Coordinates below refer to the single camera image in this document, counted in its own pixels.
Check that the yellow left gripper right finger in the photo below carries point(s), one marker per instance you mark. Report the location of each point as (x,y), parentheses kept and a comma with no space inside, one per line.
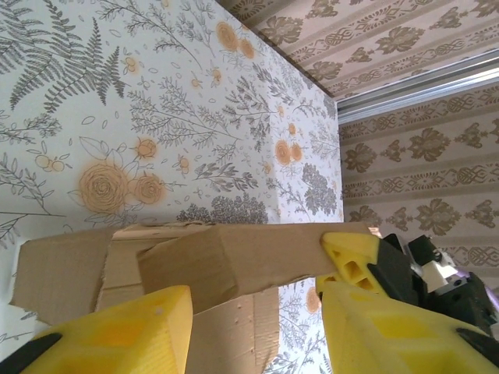
(390,339)

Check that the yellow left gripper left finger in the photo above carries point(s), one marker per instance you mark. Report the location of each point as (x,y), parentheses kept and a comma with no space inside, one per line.
(117,335)

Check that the right upright aluminium post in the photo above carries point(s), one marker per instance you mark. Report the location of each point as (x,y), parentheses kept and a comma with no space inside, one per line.
(421,83)

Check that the brown cardboard box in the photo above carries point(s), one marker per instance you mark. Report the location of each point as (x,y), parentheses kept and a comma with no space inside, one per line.
(249,253)

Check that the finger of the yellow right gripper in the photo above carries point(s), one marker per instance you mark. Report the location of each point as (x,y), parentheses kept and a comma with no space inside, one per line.
(325,278)
(351,249)

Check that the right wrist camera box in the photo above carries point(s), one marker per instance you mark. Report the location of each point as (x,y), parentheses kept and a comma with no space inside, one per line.
(438,276)

